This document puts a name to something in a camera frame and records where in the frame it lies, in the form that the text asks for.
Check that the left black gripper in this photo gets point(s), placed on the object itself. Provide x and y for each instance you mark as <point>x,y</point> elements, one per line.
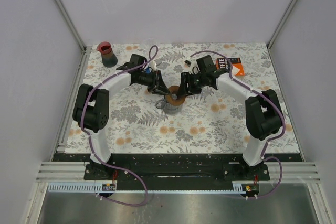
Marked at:
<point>157,80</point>

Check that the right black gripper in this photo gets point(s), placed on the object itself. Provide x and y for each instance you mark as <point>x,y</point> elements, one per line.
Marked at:
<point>186,78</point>

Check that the brown wooden ring holder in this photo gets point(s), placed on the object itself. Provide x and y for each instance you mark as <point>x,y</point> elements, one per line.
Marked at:
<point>172,98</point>

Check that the clear glass carafe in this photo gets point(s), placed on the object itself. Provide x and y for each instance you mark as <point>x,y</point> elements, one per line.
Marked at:
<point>168,108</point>

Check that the orange coffee filter box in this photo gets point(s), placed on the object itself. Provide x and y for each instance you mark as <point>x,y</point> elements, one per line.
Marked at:
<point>237,66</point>

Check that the blue cone dripper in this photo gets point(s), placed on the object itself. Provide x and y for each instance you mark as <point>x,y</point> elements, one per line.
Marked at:
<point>148,70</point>

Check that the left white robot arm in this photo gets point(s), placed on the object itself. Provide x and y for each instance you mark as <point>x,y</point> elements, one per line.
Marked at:
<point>92,105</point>

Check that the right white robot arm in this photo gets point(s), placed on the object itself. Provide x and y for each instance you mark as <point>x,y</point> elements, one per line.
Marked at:
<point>264,118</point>

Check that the red topped dark flask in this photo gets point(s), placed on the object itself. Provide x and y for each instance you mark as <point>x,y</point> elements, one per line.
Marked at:
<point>108,57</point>

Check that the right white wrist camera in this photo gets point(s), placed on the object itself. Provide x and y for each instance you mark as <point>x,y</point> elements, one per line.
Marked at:
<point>189,63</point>

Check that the aluminium frame rail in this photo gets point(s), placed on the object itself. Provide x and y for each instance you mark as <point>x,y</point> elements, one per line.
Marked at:
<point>65,15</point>

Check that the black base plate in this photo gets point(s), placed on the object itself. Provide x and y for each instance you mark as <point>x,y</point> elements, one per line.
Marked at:
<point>164,171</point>

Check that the white slotted cable duct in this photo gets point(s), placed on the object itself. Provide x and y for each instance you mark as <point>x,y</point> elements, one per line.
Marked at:
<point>115,187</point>

